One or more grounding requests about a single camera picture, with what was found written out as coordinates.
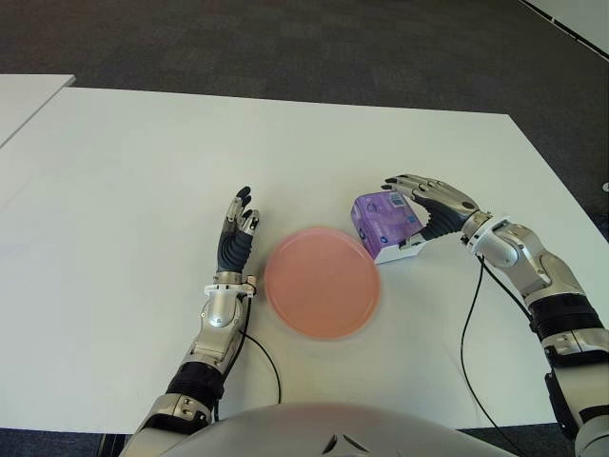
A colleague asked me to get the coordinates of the round pink plate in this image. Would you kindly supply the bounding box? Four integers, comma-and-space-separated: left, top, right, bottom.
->
264, 227, 383, 341

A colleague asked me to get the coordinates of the silver robot torso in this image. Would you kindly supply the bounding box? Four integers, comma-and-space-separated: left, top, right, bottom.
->
180, 402, 481, 457

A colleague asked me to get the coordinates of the purple white tissue paper pack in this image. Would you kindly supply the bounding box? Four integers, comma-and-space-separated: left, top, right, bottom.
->
350, 189, 429, 267

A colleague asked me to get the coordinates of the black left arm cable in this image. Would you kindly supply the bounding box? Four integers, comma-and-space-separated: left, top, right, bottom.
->
240, 304, 283, 406

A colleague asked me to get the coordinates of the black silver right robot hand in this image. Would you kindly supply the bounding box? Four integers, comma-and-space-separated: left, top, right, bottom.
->
380, 173, 491, 251

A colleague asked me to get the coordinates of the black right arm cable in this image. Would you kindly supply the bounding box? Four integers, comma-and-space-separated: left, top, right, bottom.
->
460, 254, 515, 457

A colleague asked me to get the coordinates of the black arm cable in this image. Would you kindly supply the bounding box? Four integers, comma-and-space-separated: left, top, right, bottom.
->
240, 304, 283, 406
460, 254, 515, 457

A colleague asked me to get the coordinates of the white side table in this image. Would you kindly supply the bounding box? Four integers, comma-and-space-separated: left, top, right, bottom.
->
0, 73, 77, 148

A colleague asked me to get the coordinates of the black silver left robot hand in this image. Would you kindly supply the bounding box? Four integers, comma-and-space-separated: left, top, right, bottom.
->
216, 186, 264, 275

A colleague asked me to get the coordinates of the white table with dark edge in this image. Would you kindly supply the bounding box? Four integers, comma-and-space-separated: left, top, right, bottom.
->
518, 0, 609, 63

